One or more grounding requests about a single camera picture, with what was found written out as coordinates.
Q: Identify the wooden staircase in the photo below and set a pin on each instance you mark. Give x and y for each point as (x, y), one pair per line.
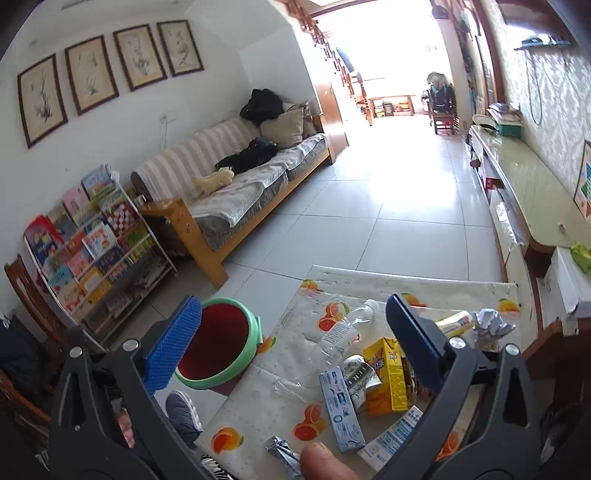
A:
(330, 50)

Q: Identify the white and blue box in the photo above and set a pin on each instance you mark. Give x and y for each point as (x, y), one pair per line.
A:
(395, 438)

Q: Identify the person's right hand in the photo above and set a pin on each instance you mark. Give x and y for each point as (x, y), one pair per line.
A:
(325, 464)

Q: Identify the wooden sofa with striped cover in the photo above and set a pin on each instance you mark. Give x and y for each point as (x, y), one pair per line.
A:
(258, 184)

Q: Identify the silver foil pouch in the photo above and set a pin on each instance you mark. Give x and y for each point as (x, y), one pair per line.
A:
(281, 454)

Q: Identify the paper ball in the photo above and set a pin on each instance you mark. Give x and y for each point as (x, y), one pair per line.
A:
(491, 324)

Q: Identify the star checkers board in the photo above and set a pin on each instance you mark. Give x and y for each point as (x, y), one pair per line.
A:
(585, 189)

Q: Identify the beige plush toy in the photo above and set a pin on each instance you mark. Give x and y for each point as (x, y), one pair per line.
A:
(214, 179)

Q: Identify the dark wooden chair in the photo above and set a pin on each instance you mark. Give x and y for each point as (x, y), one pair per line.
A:
(25, 288)

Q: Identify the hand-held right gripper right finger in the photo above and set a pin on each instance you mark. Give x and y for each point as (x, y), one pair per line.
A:
(411, 341)

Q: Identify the wooden display cabinet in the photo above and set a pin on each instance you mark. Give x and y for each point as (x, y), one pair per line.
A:
(494, 60)

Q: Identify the wall shelf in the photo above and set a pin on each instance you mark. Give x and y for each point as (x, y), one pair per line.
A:
(542, 45)

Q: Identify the crushed white milk carton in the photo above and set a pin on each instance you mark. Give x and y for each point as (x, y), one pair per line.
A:
(362, 374)

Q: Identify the black jacket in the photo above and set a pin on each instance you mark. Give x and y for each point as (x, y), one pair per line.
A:
(263, 105)

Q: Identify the red bin with green rim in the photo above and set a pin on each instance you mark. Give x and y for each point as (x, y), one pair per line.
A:
(214, 341)

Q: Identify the grey sneaker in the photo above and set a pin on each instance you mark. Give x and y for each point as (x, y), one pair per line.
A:
(182, 417)

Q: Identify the yellow and white medicine box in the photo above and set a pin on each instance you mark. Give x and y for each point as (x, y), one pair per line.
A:
(455, 324)

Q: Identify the wooden chair with clothes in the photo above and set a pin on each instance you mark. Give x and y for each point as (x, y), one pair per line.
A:
(442, 120)

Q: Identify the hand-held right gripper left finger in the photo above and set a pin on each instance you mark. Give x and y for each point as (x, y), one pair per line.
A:
(173, 346)

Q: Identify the framed plant picture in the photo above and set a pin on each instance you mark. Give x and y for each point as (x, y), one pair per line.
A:
(91, 74)
(140, 56)
(180, 46)
(42, 99)

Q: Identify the yellow drink carton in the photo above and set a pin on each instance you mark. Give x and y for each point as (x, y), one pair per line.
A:
(385, 381)

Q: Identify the dark blue cloth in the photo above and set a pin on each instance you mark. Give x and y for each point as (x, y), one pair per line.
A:
(18, 355)

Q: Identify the green bag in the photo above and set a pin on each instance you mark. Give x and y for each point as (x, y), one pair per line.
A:
(582, 258)

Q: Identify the light blue toothpaste box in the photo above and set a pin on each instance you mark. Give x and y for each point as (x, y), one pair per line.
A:
(341, 410)

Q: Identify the clear plastic bottle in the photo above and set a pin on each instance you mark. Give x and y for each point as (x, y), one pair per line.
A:
(344, 332)

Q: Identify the beige pillow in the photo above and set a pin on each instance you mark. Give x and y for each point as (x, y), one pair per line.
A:
(284, 129)

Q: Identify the row of children's books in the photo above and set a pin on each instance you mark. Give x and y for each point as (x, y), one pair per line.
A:
(92, 244)

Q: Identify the long low cabinet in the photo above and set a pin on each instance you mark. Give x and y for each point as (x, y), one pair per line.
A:
(531, 194)

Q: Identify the low wooden table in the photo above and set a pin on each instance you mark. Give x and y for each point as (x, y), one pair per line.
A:
(392, 98)

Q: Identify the black white striped cloth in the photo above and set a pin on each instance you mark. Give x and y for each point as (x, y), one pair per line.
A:
(212, 468)

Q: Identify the teal box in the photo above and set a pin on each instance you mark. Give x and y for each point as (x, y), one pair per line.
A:
(510, 130)

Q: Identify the brown trimmed pillow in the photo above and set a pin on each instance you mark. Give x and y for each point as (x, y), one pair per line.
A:
(308, 121)

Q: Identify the black clothes pile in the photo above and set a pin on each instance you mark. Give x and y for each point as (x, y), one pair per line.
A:
(251, 154)

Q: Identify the white cardboard box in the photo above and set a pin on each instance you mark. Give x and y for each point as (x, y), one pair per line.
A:
(565, 286)

